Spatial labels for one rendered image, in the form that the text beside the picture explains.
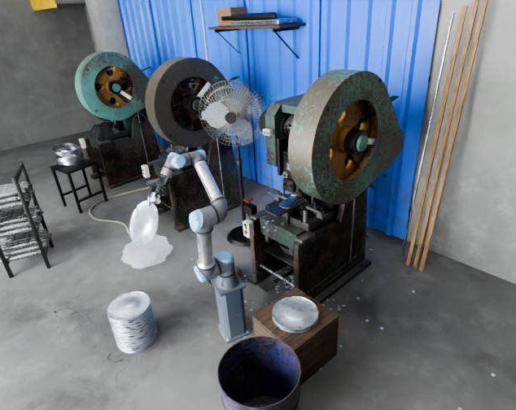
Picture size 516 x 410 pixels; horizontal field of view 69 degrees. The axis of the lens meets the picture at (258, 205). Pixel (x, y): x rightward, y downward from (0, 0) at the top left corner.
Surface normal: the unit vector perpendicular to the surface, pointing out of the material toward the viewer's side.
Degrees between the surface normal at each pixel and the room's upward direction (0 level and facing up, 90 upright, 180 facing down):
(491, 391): 0
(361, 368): 0
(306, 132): 70
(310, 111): 56
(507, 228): 90
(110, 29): 90
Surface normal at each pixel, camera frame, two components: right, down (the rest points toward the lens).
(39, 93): 0.67, 0.31
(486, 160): -0.74, 0.35
